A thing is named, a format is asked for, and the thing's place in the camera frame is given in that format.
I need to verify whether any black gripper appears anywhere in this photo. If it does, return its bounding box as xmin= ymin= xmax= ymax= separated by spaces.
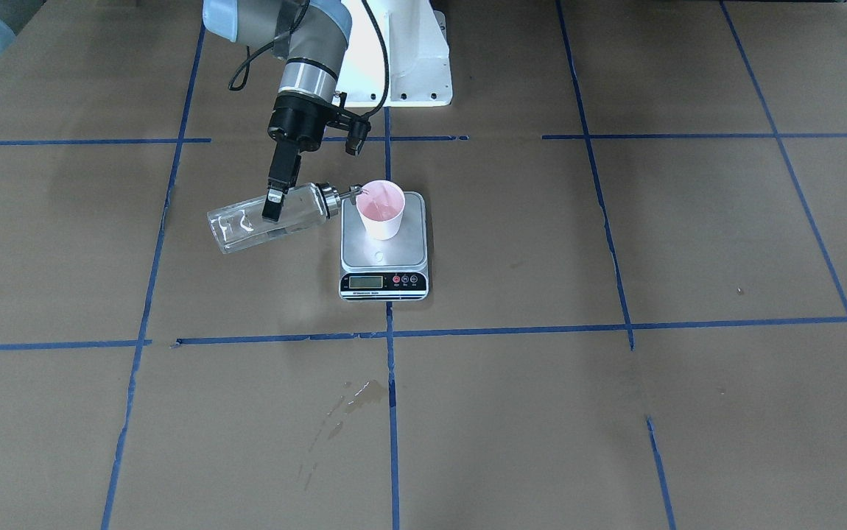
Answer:
xmin=262 ymin=91 xmax=372 ymax=222

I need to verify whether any clear glass sauce bottle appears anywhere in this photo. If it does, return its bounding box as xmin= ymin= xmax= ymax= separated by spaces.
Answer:
xmin=207 ymin=183 xmax=363 ymax=254

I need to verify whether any pink paper cup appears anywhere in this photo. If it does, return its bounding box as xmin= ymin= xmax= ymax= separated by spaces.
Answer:
xmin=355 ymin=179 xmax=406 ymax=241

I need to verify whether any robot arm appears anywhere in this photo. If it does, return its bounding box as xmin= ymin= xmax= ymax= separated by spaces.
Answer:
xmin=202 ymin=1 xmax=372 ymax=222

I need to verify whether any digital kitchen scale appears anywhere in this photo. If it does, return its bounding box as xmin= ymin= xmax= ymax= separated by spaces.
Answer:
xmin=338 ymin=191 xmax=431 ymax=301

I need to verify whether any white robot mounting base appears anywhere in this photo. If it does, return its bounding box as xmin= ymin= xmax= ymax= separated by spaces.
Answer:
xmin=336 ymin=1 xmax=454 ymax=110

